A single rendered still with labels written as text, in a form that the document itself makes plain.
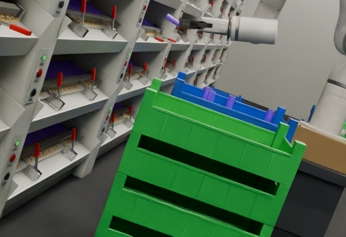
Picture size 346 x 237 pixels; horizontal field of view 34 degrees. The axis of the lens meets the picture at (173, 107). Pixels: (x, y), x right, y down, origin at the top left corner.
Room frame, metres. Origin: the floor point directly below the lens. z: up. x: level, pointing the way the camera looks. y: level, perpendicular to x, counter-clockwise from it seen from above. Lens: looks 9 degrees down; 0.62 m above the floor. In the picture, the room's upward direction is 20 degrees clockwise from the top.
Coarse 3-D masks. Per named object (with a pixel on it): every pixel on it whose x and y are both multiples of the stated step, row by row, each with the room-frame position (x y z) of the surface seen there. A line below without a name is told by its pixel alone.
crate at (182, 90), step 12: (180, 72) 1.47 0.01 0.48; (180, 84) 1.29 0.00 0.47; (180, 96) 1.29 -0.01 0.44; (192, 96) 1.29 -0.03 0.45; (216, 96) 1.49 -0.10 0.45; (216, 108) 1.29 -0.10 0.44; (228, 108) 1.29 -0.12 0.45; (240, 108) 1.49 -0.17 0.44; (252, 108) 1.49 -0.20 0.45; (252, 120) 1.29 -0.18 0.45; (276, 120) 1.47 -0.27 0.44; (288, 132) 1.29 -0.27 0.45
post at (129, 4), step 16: (112, 0) 1.81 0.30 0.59; (128, 0) 1.81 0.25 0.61; (144, 0) 1.83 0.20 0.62; (128, 16) 1.81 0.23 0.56; (96, 64) 1.81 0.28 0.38; (112, 64) 1.81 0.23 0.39; (112, 96) 1.83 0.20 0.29; (96, 112) 1.81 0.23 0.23; (96, 128) 1.80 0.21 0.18; (80, 176) 1.80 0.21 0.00
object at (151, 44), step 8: (144, 16) 2.51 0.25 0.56; (152, 16) 2.51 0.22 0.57; (152, 24) 2.51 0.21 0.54; (160, 24) 2.50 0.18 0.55; (160, 32) 2.48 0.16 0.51; (168, 32) 2.49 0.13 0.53; (136, 40) 1.90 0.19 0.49; (152, 40) 2.22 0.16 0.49; (168, 40) 2.49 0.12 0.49; (136, 48) 1.99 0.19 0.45; (144, 48) 2.11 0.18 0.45; (152, 48) 2.26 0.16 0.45; (160, 48) 2.42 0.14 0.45
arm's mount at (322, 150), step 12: (288, 120) 2.23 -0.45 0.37; (300, 132) 2.02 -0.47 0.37; (312, 132) 2.02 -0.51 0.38; (312, 144) 2.02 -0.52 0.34; (324, 144) 2.01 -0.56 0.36; (336, 144) 2.01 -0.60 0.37; (312, 156) 2.02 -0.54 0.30; (324, 156) 2.01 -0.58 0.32; (336, 156) 2.01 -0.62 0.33; (336, 168) 2.01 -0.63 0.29
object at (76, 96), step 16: (64, 64) 1.69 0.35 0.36; (80, 64) 1.82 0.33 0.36; (48, 80) 1.44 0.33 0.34; (64, 80) 1.54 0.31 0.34; (80, 80) 1.66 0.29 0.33; (96, 80) 1.79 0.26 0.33; (112, 80) 1.80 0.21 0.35; (48, 96) 1.39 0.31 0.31; (64, 96) 1.50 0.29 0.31; (80, 96) 1.60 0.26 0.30; (96, 96) 1.71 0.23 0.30; (48, 112) 1.32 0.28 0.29; (64, 112) 1.41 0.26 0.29; (80, 112) 1.58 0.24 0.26; (32, 128) 1.25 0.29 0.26
